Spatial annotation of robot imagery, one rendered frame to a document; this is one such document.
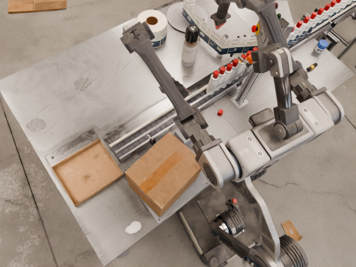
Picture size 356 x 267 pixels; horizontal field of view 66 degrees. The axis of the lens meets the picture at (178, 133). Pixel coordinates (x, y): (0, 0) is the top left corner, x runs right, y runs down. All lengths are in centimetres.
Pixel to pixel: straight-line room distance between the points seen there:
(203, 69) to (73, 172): 105
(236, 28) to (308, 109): 124
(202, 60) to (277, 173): 132
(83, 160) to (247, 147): 101
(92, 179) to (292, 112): 111
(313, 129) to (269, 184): 161
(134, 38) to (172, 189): 68
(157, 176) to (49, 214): 141
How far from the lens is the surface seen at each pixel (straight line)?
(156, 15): 199
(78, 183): 163
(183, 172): 130
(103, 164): 163
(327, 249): 277
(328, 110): 119
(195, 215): 217
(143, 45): 94
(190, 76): 186
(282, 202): 265
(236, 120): 181
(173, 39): 205
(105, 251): 155
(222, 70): 167
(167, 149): 133
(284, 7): 152
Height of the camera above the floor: 236
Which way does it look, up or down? 65 degrees down
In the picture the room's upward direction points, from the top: 11 degrees clockwise
